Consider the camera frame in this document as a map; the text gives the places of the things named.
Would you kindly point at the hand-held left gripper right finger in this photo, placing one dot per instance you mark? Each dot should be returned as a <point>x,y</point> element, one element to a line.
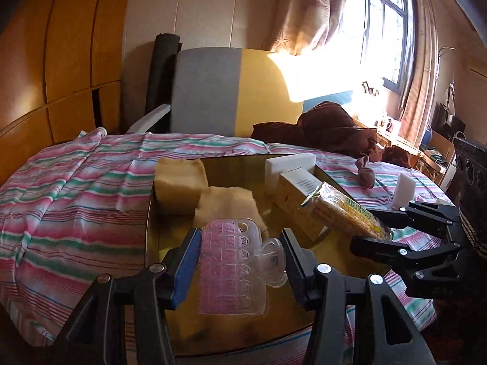
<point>295,262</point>

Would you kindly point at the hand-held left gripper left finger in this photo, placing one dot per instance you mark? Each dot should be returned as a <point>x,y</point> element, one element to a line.
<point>186,266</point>

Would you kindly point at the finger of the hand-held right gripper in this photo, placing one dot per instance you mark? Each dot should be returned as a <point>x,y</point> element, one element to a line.
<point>380,249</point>
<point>418,216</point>

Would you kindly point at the white sponge block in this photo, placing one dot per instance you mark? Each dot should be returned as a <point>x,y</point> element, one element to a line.
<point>404,190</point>
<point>285,167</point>

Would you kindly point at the clear case with pink inserts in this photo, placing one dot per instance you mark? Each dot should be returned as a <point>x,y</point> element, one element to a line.
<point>228,266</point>

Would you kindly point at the plastic-wrapped cracker packet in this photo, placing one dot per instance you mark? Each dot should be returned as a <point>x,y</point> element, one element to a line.
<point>342,213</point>

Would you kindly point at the pink knitted glove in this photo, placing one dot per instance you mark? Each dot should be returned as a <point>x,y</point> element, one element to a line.
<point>366,176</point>

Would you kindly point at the cream cardboard box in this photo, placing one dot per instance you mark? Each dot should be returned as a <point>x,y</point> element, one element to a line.
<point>293,194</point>

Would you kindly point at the yellow sponge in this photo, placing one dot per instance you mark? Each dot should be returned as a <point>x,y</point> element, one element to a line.
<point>179,184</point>
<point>224,205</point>

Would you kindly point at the gold metal tin box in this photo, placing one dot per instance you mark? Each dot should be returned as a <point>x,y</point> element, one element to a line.
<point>243,327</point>

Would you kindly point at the brown cardboard box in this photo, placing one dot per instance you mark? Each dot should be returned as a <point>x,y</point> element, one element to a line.
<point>443,148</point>

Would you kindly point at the black appliance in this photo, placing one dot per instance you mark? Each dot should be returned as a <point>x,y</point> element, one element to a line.
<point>451,121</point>

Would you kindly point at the wooden side desk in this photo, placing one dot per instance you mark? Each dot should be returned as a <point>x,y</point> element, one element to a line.
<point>403,140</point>

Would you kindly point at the white mug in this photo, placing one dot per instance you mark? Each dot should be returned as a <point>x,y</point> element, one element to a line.
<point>392,124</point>

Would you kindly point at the beige striped curtain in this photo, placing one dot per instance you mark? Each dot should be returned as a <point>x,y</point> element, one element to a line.
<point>418,83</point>

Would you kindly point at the curved floor lamp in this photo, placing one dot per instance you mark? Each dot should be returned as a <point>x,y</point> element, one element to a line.
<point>440,57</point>

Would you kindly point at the brown blanket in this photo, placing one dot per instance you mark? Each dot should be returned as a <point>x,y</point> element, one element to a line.
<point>331,125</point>

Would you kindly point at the pink striped cloth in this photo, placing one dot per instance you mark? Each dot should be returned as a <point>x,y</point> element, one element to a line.
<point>76,197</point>

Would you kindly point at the small windowsill ornament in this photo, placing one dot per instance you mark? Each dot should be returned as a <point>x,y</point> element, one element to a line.
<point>369,89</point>

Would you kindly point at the blue upholstered panel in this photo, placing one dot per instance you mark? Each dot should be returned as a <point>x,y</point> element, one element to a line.
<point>327,100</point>

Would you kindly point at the grey and yellow chair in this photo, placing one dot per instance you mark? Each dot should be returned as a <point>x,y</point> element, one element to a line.
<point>205,91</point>

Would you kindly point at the dark-framed window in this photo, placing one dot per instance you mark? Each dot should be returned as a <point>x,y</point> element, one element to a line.
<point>376,26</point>

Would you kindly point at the black rolled mat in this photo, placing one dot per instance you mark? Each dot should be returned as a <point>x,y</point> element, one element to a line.
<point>161,68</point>

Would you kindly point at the beige patterned curtain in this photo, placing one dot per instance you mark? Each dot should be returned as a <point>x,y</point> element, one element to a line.
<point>304,7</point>

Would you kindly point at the wooden wardrobe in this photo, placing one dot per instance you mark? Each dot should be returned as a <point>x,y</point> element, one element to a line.
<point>57,45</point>

